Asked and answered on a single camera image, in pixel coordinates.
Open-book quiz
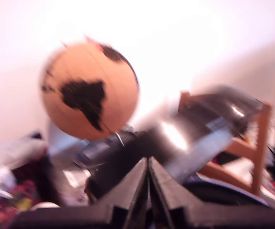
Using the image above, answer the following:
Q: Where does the black rice cooker lid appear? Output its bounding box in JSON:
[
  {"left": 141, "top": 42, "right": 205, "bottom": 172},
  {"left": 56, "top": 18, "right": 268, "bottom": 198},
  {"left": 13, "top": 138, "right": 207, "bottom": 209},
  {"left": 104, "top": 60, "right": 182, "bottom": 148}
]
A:
[{"left": 84, "top": 84, "right": 267, "bottom": 203}]

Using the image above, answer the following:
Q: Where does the black Philips rice cooker body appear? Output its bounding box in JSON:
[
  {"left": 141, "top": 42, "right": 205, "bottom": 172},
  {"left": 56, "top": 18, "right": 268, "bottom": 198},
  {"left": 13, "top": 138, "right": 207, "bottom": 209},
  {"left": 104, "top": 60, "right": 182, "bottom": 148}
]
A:
[{"left": 182, "top": 178, "right": 269, "bottom": 208}]

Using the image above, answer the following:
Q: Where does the wooden chair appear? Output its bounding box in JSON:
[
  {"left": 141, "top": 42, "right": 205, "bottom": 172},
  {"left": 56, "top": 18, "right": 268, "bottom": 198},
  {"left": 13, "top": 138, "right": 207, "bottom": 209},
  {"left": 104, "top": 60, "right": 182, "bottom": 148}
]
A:
[{"left": 179, "top": 91, "right": 273, "bottom": 198}]

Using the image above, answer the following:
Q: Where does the cork globe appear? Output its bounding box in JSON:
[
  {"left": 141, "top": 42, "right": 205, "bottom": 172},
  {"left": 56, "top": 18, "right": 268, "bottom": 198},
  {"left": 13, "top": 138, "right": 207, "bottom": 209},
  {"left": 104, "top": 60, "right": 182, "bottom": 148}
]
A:
[{"left": 39, "top": 38, "right": 141, "bottom": 142}]

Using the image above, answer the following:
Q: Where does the colourful patterned cloth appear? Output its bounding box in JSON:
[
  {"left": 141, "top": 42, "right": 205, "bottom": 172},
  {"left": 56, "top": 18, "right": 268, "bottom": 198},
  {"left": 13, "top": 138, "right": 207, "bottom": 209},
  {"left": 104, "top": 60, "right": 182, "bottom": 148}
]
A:
[{"left": 0, "top": 178, "right": 41, "bottom": 226}]

